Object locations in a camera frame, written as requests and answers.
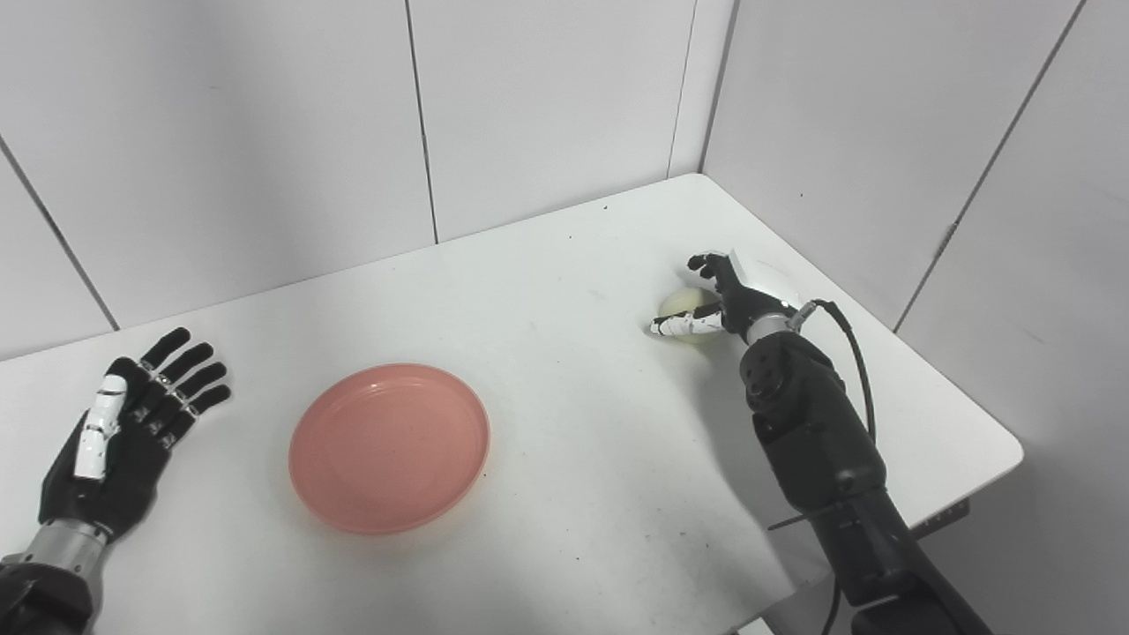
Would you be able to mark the dark table frame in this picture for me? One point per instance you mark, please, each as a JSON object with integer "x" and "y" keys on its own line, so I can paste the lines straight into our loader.
{"x": 944, "y": 519}

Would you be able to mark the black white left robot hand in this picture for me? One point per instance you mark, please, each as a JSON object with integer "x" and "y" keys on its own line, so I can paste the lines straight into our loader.
{"x": 123, "y": 481}

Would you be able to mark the cream steamed bun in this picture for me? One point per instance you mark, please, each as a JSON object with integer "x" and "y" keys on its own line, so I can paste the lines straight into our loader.
{"x": 684, "y": 300}

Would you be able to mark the pink round plate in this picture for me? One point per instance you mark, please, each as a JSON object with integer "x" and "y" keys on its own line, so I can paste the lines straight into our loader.
{"x": 390, "y": 448}

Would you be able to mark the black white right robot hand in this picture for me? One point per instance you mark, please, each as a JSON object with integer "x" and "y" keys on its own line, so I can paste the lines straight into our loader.
{"x": 745, "y": 304}

